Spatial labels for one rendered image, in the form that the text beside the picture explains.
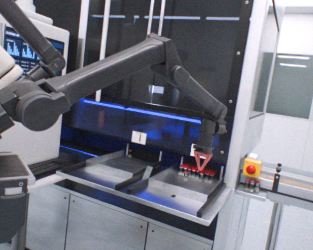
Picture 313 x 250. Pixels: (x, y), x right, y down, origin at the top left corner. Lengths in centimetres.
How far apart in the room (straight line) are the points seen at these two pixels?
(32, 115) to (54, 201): 143
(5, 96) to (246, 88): 100
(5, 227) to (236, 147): 97
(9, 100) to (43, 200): 151
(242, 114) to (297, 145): 467
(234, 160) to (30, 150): 104
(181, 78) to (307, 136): 524
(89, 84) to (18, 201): 34
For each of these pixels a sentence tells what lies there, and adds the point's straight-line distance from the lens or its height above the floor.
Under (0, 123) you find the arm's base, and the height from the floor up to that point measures 120.
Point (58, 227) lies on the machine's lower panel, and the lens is 204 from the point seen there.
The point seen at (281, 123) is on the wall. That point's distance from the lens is 594.
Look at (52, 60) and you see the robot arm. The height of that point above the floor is 135.
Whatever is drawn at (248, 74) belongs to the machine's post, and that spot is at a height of 141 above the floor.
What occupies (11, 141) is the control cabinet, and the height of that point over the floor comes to 95.
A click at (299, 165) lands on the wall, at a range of 604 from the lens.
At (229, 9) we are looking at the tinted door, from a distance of 142.
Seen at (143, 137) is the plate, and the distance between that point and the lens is 151.
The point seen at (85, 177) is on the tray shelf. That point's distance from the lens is 128.
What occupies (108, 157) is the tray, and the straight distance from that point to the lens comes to 155.
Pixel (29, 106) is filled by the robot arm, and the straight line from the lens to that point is 59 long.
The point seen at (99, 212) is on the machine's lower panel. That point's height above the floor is 53.
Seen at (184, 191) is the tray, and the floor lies 90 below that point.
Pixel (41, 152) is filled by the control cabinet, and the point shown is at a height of 86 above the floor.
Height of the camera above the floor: 131
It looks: 7 degrees down
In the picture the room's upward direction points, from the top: 8 degrees clockwise
